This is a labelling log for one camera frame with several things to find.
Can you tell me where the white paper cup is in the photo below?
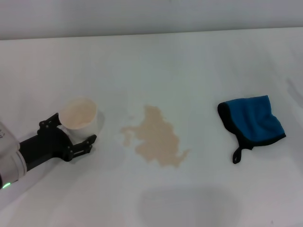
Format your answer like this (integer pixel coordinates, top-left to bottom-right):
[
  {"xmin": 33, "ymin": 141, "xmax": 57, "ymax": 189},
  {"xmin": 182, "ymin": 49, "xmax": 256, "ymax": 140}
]
[{"xmin": 58, "ymin": 96, "xmax": 105, "ymax": 140}]

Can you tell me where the brown water stain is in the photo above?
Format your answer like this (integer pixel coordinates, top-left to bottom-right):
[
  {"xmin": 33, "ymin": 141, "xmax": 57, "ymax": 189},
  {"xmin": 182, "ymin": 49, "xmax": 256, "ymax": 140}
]
[{"xmin": 121, "ymin": 105, "xmax": 192, "ymax": 168}]

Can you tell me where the blue rag with black trim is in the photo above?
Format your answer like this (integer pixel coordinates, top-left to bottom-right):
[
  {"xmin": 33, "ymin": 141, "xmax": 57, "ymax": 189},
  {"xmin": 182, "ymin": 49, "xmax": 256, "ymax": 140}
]
[{"xmin": 217, "ymin": 95, "xmax": 286, "ymax": 165}]

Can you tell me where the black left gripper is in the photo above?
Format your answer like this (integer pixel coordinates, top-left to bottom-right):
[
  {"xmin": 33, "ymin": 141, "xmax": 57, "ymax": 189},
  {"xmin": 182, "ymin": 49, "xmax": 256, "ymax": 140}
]
[{"xmin": 20, "ymin": 113, "xmax": 98, "ymax": 170}]

